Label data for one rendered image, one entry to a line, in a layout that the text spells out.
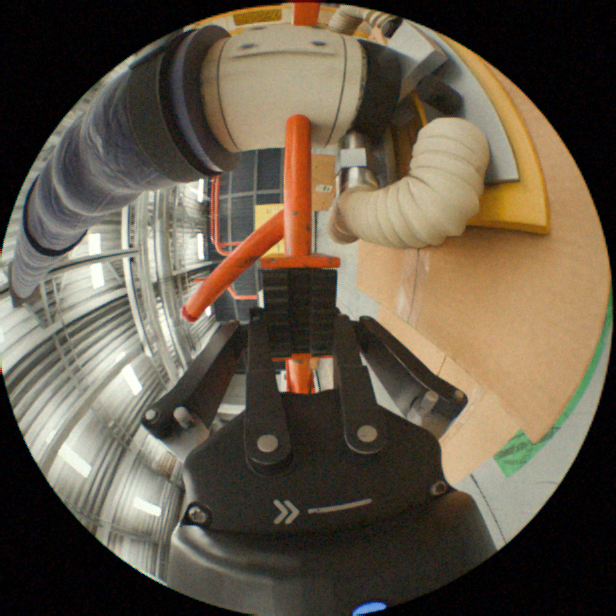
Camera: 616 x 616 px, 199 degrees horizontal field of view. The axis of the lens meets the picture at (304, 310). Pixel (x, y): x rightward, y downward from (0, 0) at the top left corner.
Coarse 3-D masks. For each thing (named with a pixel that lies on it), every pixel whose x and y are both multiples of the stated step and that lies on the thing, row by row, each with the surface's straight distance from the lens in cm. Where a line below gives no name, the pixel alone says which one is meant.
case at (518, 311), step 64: (576, 192) 16; (384, 256) 29; (448, 256) 19; (512, 256) 15; (576, 256) 14; (448, 320) 19; (512, 320) 15; (576, 320) 14; (512, 384) 16; (576, 384) 15
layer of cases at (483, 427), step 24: (384, 312) 109; (408, 336) 90; (432, 360) 79; (456, 384) 72; (480, 408) 67; (456, 432) 77; (480, 432) 70; (504, 432) 66; (456, 456) 81; (480, 456) 74; (456, 480) 86
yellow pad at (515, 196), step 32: (384, 32) 29; (448, 64) 21; (480, 64) 20; (416, 96) 24; (448, 96) 16; (480, 96) 17; (480, 128) 15; (512, 128) 15; (512, 160) 13; (512, 192) 13; (544, 192) 13; (480, 224) 15; (512, 224) 13; (544, 224) 12
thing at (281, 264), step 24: (264, 264) 12; (288, 264) 12; (312, 264) 12; (336, 264) 13; (264, 288) 12; (288, 288) 12; (312, 288) 12; (336, 288) 12; (264, 312) 12; (288, 312) 12; (312, 312) 12; (288, 336) 13; (312, 336) 13
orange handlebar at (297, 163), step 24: (312, 24) 24; (288, 120) 18; (288, 144) 16; (288, 168) 15; (288, 192) 14; (288, 216) 14; (288, 240) 14; (288, 360) 23; (288, 384) 19; (312, 384) 19
